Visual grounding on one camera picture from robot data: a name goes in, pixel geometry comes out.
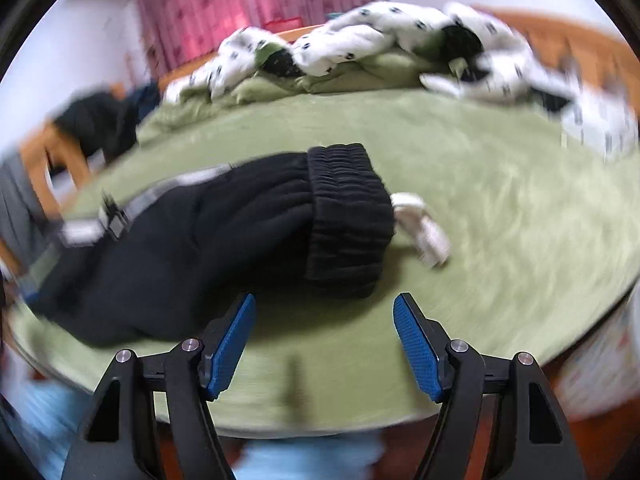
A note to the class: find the wooden bed frame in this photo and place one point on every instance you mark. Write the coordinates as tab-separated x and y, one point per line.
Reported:
602	58

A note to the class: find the green fleece bed sheet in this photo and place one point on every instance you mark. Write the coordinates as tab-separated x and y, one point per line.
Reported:
510	233

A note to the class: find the black jacket on footboard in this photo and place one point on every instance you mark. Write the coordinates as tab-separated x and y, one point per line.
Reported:
100	122

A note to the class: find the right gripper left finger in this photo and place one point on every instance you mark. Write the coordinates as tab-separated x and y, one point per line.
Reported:
165	399

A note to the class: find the navy blue garment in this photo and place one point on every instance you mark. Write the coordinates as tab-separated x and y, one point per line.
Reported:
145	99

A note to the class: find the grey garment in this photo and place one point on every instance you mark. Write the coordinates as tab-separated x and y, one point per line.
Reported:
24	227

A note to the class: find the white floral green quilt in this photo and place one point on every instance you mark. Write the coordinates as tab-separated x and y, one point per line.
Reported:
456	51

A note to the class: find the dark navy pants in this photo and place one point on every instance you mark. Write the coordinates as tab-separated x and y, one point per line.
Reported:
318	222

